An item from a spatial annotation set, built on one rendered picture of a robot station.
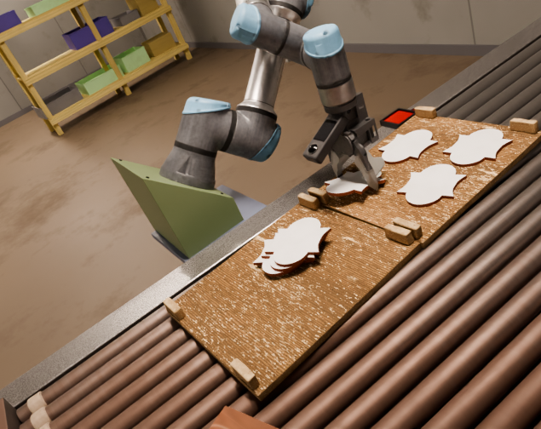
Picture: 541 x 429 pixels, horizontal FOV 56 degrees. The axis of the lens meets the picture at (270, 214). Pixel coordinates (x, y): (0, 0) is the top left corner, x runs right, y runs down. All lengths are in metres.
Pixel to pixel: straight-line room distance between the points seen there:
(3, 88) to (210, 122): 7.91
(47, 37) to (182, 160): 7.97
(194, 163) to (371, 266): 0.57
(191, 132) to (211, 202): 0.19
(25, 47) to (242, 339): 8.43
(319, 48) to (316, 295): 0.48
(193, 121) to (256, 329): 0.61
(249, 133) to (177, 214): 0.29
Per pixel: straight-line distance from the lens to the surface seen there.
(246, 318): 0.97
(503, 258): 0.97
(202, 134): 1.32
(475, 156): 1.18
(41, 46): 9.20
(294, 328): 0.91
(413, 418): 0.78
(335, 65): 1.05
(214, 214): 1.32
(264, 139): 1.37
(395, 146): 1.29
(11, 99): 9.16
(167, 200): 1.26
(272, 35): 1.11
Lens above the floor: 1.57
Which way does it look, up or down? 31 degrees down
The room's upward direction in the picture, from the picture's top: 24 degrees counter-clockwise
